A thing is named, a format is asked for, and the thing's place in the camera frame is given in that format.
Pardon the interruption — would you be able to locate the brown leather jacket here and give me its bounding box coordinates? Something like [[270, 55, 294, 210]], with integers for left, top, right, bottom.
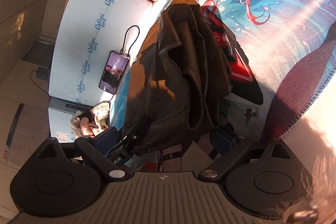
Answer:
[[123, 0, 231, 155]]

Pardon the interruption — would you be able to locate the white cloth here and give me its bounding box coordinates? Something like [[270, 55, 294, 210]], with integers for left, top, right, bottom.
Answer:
[[70, 102, 110, 139]]

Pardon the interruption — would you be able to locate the light blue carton left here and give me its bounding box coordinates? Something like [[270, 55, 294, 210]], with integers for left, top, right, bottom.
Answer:
[[48, 97, 92, 143]]

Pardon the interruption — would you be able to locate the smartphone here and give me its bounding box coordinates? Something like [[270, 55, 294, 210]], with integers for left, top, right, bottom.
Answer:
[[98, 51, 130, 95]]

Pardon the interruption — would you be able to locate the black power adapter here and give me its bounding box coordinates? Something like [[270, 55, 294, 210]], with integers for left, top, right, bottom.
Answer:
[[35, 67, 50, 81]]

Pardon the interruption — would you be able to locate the printed desk mat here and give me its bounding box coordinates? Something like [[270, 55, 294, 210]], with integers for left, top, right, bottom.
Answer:
[[109, 0, 336, 172]]

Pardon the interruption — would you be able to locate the wall notice board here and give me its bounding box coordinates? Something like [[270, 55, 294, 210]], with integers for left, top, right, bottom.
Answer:
[[1, 103, 50, 169]]

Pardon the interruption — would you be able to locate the black phone charging cable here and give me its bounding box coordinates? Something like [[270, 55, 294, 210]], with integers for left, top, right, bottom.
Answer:
[[119, 25, 141, 57]]

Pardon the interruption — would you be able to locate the black adapter cable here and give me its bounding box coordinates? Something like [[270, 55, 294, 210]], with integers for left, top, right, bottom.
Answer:
[[29, 70, 49, 94]]

